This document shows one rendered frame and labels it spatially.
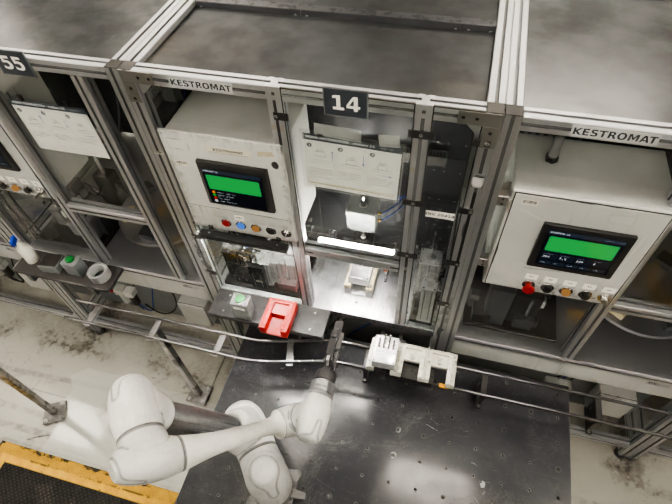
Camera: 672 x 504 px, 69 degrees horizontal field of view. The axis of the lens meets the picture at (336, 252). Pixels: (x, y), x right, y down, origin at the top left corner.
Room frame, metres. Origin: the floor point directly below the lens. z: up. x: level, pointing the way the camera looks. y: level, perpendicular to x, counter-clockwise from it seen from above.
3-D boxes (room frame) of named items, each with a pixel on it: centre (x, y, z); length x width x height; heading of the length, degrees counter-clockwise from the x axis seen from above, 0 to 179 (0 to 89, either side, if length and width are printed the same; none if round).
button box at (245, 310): (1.17, 0.42, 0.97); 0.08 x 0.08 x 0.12; 72
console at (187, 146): (1.34, 0.31, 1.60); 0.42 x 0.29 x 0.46; 72
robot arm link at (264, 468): (0.48, 0.32, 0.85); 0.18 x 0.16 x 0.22; 24
